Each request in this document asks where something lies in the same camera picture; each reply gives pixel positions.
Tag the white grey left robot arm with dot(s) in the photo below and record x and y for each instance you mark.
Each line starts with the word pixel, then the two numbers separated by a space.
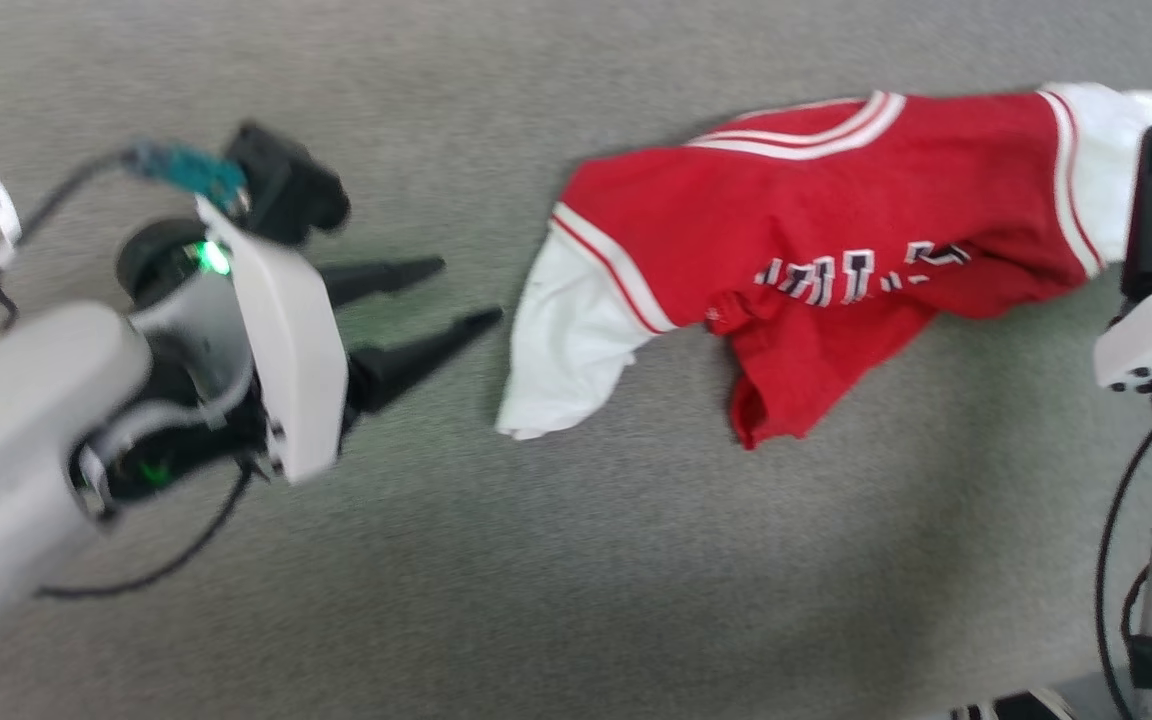
pixel 6 440

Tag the red and white jersey garment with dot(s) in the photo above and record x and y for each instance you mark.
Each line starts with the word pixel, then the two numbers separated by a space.
pixel 796 210

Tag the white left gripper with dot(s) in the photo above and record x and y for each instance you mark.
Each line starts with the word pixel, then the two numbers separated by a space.
pixel 286 350

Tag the black white striped object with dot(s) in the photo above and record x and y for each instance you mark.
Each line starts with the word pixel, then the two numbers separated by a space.
pixel 1021 706

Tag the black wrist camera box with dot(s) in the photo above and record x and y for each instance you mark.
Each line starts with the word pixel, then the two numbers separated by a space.
pixel 286 185

